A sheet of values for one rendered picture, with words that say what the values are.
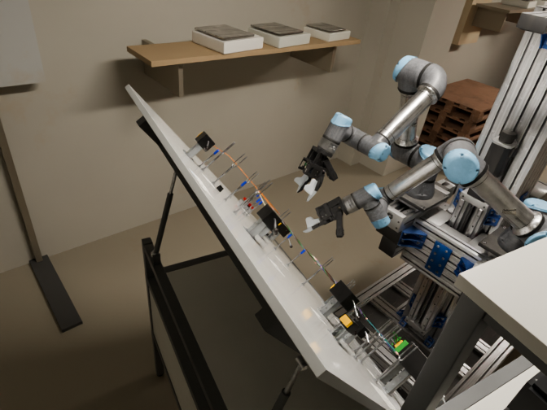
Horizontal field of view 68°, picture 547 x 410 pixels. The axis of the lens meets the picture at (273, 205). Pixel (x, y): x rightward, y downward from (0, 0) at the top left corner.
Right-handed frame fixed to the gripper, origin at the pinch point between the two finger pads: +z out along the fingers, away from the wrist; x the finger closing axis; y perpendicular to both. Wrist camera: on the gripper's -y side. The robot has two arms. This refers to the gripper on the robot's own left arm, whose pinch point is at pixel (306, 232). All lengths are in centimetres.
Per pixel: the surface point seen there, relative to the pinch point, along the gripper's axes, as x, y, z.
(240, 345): 24, -28, 40
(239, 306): 8.4, -15.6, 39.9
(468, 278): 118, -16, -42
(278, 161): -224, 81, 44
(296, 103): -206, 117, -2
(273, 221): 70, 5, -10
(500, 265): 114, -17, -47
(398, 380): 58, -48, -17
